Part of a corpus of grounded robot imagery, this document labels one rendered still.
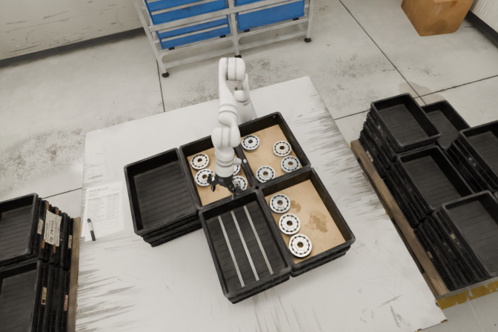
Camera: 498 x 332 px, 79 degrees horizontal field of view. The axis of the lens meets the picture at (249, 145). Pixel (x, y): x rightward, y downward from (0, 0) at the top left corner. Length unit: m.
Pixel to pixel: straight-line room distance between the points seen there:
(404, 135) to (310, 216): 1.07
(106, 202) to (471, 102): 3.15
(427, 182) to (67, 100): 3.44
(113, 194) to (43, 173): 1.45
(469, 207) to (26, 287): 2.67
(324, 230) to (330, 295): 0.29
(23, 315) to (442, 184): 2.66
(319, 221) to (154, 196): 0.85
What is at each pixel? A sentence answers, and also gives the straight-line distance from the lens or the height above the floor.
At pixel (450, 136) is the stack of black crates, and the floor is 0.27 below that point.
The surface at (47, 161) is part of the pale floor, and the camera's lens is 3.39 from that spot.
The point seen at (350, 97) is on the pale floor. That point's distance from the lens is 3.16.
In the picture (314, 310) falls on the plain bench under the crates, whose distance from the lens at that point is 1.57.
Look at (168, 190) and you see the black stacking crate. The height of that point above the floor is 0.83.
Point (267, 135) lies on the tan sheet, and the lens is 1.77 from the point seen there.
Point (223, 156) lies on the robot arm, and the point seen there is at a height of 1.31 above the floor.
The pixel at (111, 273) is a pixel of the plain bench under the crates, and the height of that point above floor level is 0.70.
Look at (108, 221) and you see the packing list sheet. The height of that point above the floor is 0.70.
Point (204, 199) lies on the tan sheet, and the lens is 1.60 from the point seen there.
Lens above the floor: 2.26
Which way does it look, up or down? 55 degrees down
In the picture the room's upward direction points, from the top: 8 degrees counter-clockwise
